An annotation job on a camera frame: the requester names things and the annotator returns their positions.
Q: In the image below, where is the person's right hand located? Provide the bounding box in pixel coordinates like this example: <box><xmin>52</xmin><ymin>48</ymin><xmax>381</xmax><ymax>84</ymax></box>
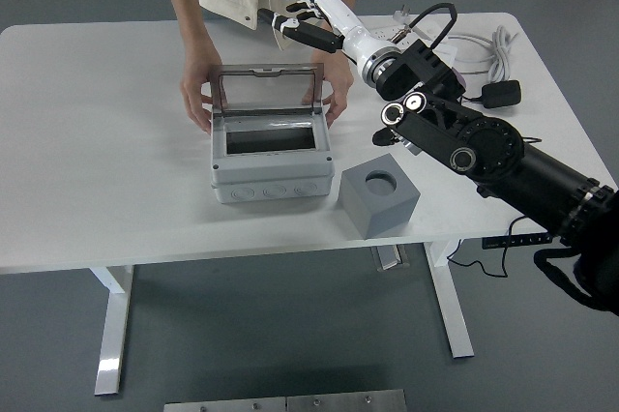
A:
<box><xmin>179</xmin><ymin>48</ymin><xmax>222</xmax><ymax>137</ymax></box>

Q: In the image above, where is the person's left hand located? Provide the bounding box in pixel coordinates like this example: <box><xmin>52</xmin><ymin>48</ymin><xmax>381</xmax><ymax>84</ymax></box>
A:
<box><xmin>302</xmin><ymin>51</ymin><xmax>354</xmax><ymax>132</ymax></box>

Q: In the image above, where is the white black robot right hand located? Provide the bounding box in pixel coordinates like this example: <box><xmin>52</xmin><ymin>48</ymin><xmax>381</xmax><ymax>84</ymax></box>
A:
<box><xmin>257</xmin><ymin>0</ymin><xmax>401</xmax><ymax>77</ymax></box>

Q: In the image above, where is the grey enclosure box with lid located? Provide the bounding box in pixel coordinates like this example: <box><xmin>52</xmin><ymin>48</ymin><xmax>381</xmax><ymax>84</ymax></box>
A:
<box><xmin>210</xmin><ymin>62</ymin><xmax>337</xmax><ymax>205</ymax></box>

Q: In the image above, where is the white power strip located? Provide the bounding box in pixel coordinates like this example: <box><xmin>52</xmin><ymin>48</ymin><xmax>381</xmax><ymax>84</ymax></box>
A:
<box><xmin>367</xmin><ymin>24</ymin><xmax>420</xmax><ymax>45</ymax></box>

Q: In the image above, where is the small white adapter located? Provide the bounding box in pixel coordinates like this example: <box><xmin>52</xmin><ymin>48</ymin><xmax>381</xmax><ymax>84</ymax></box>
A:
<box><xmin>416</xmin><ymin>19</ymin><xmax>450</xmax><ymax>44</ymax></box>

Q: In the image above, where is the grey block holder with hole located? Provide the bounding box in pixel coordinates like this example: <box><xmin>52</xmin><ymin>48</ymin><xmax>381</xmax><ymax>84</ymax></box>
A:
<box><xmin>340</xmin><ymin>153</ymin><xmax>421</xmax><ymax>241</ymax></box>

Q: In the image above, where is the black power adapter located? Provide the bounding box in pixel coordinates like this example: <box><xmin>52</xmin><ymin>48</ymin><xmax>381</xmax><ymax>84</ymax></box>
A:
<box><xmin>482</xmin><ymin>79</ymin><xmax>523</xmax><ymax>110</ymax></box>

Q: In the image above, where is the white table leg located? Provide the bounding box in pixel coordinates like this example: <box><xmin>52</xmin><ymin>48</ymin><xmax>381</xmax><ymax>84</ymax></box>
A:
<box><xmin>425</xmin><ymin>240</ymin><xmax>475</xmax><ymax>360</ymax></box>
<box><xmin>89</xmin><ymin>264</ymin><xmax>136</xmax><ymax>397</ymax></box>

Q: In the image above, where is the grey metal plate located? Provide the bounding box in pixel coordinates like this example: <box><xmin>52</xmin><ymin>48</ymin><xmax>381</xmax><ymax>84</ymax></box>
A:
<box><xmin>162</xmin><ymin>397</ymin><xmax>287</xmax><ymax>412</ymax></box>

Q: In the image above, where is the white power cable with plug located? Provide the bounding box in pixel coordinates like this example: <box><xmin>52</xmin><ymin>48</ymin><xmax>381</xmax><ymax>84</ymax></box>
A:
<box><xmin>394</xmin><ymin>4</ymin><xmax>522</xmax><ymax>85</ymax></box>

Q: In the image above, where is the grey metal table bracket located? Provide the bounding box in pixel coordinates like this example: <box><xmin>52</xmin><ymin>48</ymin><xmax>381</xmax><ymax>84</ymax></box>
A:
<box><xmin>370</xmin><ymin>243</ymin><xmax>410</xmax><ymax>272</ymax></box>

